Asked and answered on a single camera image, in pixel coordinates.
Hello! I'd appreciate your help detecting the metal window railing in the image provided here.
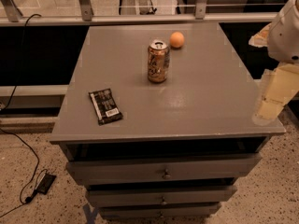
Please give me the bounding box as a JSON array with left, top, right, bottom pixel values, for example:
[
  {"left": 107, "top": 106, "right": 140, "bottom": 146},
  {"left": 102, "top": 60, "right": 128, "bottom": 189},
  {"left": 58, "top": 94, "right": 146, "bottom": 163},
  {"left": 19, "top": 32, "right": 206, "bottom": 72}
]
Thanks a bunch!
[{"left": 0, "top": 0, "right": 287, "bottom": 26}]

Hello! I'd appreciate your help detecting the black power adapter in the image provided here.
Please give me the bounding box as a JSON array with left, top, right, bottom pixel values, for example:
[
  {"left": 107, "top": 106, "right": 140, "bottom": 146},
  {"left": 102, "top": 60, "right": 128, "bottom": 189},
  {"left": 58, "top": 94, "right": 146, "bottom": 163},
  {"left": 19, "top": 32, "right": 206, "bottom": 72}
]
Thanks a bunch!
[{"left": 36, "top": 174, "right": 56, "bottom": 195}]

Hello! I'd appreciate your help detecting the orange ball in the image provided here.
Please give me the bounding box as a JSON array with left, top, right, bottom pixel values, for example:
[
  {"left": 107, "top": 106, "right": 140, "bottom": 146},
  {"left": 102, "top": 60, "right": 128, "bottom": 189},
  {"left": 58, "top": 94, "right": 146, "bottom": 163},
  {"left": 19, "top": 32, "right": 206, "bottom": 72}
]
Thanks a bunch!
[{"left": 170, "top": 32, "right": 185, "bottom": 49}]

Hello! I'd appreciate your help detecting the grey drawer cabinet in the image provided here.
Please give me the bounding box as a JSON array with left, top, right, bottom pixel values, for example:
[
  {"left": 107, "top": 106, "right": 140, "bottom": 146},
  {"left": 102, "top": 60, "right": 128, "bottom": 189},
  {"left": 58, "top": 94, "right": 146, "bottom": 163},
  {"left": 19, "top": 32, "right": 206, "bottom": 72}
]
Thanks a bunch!
[{"left": 49, "top": 21, "right": 287, "bottom": 221}]

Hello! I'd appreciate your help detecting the black floor cable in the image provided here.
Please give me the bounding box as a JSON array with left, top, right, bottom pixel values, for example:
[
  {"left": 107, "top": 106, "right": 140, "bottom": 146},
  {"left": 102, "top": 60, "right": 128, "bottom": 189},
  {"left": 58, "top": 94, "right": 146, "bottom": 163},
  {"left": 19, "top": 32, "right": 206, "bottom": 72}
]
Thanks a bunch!
[{"left": 0, "top": 13, "right": 50, "bottom": 218}]

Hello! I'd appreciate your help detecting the black snack packet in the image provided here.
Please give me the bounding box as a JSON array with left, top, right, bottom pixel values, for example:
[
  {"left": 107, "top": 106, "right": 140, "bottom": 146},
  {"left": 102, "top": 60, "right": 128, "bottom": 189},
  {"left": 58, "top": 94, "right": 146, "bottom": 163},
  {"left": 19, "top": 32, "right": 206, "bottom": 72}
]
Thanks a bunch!
[{"left": 89, "top": 89, "right": 123, "bottom": 125}]

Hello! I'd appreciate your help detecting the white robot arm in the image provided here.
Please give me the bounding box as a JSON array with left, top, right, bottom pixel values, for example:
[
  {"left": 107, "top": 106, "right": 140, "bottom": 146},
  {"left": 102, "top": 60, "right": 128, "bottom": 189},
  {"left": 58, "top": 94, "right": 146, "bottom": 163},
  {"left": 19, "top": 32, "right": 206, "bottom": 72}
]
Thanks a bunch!
[{"left": 249, "top": 0, "right": 299, "bottom": 125}]

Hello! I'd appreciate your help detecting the middle grey drawer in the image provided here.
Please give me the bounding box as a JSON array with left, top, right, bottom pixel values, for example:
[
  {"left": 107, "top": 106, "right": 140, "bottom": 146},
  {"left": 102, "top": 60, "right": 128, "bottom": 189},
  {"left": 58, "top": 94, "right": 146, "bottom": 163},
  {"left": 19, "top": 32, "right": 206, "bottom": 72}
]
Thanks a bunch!
[{"left": 86, "top": 186, "right": 236, "bottom": 207}]

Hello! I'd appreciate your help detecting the bottom grey drawer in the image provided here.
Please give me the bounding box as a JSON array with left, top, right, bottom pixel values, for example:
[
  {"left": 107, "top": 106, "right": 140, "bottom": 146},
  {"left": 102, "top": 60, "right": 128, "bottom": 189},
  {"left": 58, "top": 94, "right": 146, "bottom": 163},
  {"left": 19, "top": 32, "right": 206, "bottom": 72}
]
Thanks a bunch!
[{"left": 99, "top": 203, "right": 221, "bottom": 219}]

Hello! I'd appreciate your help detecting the grey drawer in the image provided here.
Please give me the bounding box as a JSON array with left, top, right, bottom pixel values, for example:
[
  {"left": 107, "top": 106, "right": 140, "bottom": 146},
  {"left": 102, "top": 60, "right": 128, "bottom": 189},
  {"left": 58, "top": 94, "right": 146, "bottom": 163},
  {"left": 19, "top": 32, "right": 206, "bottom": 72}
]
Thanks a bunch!
[
  {"left": 66, "top": 153, "right": 262, "bottom": 186},
  {"left": 99, "top": 203, "right": 221, "bottom": 219},
  {"left": 86, "top": 186, "right": 236, "bottom": 207}
]

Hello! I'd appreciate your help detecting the top grey drawer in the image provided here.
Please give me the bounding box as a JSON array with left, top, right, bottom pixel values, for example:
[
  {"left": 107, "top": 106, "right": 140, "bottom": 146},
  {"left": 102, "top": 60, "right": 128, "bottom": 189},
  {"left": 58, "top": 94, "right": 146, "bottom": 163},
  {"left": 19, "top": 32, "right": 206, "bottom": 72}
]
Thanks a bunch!
[{"left": 66, "top": 153, "right": 262, "bottom": 186}]

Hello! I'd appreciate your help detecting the orange soda can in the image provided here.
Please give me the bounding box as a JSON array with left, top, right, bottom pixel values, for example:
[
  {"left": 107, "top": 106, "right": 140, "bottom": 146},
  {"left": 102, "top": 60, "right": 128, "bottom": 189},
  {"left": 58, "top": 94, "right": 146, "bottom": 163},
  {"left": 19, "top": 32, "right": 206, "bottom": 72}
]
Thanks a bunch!
[{"left": 148, "top": 39, "right": 170, "bottom": 83}]

